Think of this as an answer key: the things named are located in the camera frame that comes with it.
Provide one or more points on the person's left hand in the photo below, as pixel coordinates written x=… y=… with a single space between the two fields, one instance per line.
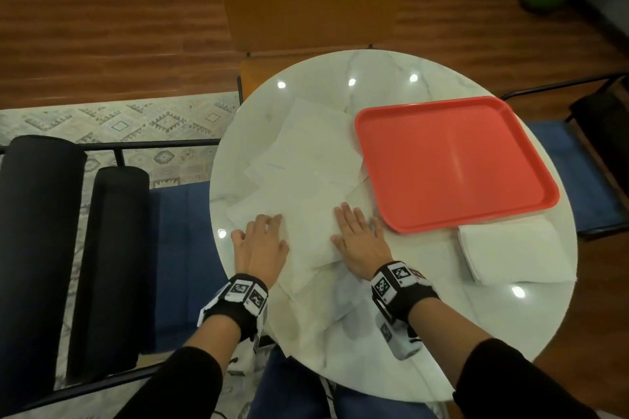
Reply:
x=260 y=251

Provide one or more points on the person's right hand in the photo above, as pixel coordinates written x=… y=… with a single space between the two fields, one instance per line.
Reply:
x=363 y=251

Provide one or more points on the pile of white paper napkins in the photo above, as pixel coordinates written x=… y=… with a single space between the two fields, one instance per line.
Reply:
x=309 y=148

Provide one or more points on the red plastic tray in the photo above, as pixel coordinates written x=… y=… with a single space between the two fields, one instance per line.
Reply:
x=452 y=163

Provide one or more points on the person's right forearm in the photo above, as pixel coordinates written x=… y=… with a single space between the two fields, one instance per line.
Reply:
x=457 y=350

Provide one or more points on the person's left forearm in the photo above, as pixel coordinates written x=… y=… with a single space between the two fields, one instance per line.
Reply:
x=186 y=374

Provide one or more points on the person's legs in blue jeans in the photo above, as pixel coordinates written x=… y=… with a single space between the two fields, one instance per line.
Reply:
x=290 y=394

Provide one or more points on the blue chair with black bolsters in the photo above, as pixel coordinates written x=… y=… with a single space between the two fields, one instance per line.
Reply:
x=580 y=173
x=39 y=247

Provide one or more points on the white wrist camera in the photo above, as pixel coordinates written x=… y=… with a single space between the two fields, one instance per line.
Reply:
x=255 y=355
x=400 y=342

